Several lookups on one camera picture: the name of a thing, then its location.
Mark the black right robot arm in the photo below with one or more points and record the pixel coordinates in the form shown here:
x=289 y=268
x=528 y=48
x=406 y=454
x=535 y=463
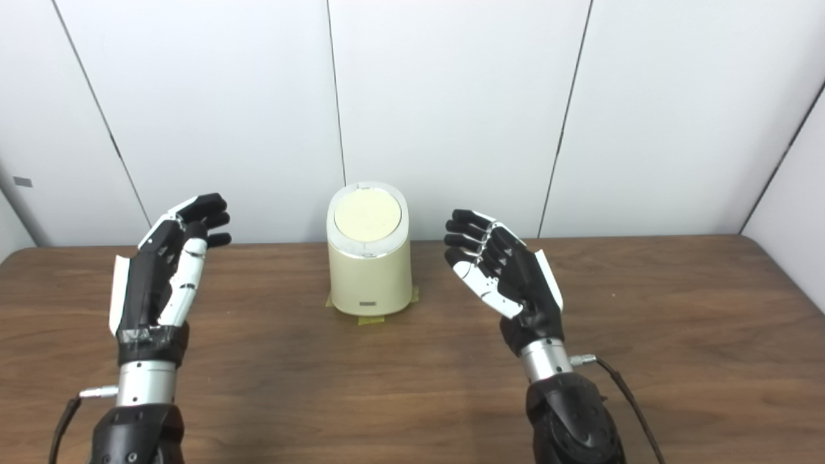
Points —
x=546 y=361

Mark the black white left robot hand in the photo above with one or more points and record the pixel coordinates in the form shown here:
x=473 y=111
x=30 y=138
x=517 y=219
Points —
x=142 y=296

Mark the cream-colored bin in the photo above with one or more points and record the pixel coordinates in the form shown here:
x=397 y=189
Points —
x=370 y=283

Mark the cream round bin lid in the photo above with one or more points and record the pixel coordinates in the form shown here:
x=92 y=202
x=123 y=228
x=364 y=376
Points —
x=368 y=216

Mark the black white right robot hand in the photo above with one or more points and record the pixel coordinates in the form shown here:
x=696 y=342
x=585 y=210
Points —
x=532 y=296

